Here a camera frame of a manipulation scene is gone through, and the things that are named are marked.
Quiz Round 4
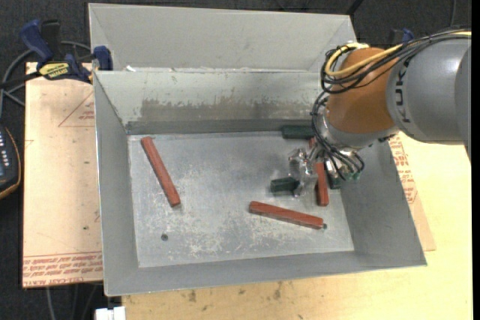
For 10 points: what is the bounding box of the red-brown flat block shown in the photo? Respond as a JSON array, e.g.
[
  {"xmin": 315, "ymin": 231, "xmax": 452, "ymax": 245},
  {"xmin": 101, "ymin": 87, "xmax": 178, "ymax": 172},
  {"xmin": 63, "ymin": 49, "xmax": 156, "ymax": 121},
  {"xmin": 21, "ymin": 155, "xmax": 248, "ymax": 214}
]
[
  {"xmin": 308, "ymin": 137, "xmax": 331, "ymax": 208},
  {"xmin": 248, "ymin": 200, "xmax": 326, "ymax": 231},
  {"xmin": 140, "ymin": 136, "xmax": 182, "ymax": 208}
]

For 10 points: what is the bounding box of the brown cardboard board, red print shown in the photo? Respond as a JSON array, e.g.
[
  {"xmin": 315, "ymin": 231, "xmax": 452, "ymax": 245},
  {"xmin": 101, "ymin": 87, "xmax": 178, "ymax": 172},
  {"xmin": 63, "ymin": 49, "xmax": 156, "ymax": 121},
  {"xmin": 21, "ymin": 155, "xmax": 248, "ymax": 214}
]
[{"xmin": 22, "ymin": 61, "xmax": 438, "ymax": 289}]

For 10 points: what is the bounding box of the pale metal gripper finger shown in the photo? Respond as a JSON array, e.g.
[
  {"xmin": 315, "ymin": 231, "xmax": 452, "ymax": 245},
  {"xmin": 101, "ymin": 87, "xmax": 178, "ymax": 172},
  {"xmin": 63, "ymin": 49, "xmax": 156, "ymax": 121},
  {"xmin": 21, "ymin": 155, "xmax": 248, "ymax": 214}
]
[
  {"xmin": 295, "ymin": 159, "xmax": 318, "ymax": 198},
  {"xmin": 287, "ymin": 148, "xmax": 306, "ymax": 177}
]

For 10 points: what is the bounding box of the dark green flat block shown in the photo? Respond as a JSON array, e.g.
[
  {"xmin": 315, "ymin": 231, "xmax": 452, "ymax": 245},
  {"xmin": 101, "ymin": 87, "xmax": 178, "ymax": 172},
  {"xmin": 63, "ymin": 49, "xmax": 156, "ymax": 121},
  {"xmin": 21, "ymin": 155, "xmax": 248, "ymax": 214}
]
[
  {"xmin": 270, "ymin": 177, "xmax": 300, "ymax": 197},
  {"xmin": 280, "ymin": 124, "xmax": 317, "ymax": 140}
]

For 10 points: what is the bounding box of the grey metal bin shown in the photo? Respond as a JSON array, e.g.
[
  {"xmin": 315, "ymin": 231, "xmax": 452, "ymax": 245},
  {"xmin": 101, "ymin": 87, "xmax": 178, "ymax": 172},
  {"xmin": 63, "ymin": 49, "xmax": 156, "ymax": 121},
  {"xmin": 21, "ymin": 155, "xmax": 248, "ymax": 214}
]
[{"xmin": 88, "ymin": 2, "xmax": 428, "ymax": 298}]

